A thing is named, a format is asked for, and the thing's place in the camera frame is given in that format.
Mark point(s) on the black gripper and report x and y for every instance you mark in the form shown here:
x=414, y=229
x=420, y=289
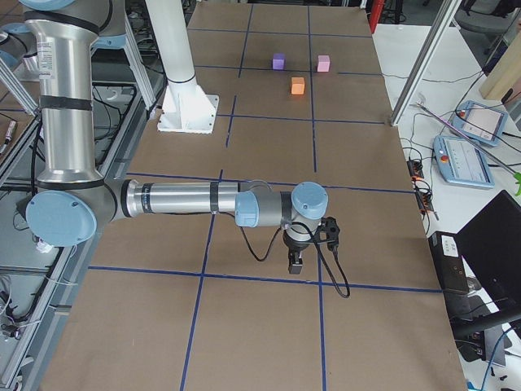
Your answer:
x=294, y=247

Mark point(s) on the orange foam block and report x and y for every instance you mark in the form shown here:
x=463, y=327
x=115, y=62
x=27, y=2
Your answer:
x=297, y=86

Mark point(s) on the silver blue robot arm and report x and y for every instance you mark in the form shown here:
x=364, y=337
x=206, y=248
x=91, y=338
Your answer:
x=74, y=199

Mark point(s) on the brown paper table cover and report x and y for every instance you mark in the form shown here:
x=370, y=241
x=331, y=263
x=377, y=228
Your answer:
x=194, y=303

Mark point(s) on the black laptop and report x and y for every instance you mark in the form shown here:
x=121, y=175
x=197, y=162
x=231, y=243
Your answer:
x=489, y=243

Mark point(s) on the near blue teach pendant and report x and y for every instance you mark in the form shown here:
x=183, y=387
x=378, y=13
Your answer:
x=462, y=164

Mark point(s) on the blue teach pendant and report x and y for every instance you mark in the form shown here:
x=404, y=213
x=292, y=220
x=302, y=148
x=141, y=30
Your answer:
x=480, y=122
x=462, y=164

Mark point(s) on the purple foam block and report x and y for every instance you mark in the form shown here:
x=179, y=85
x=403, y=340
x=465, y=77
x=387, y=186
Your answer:
x=278, y=61

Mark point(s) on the pink foam block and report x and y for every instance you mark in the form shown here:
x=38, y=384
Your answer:
x=323, y=63

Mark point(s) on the far blue teach pendant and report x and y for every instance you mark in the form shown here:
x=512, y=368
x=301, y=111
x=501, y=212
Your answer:
x=480, y=122

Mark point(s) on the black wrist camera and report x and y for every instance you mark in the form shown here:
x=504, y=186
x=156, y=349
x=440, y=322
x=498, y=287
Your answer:
x=328, y=233

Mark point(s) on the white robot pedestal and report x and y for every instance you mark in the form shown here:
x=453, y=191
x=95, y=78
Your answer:
x=186, y=108

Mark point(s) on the aluminium frame post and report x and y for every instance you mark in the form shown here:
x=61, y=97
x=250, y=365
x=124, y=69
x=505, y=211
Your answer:
x=442, y=21

